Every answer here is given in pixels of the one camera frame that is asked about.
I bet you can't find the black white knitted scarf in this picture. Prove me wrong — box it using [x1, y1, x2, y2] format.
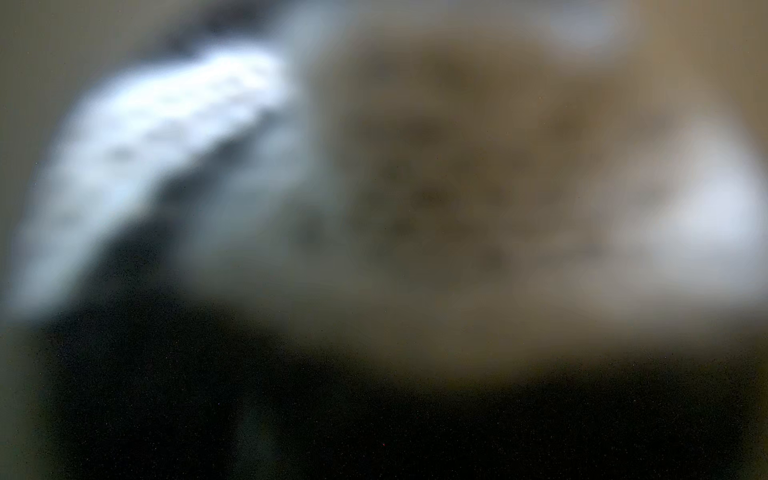
[7, 1, 767, 377]

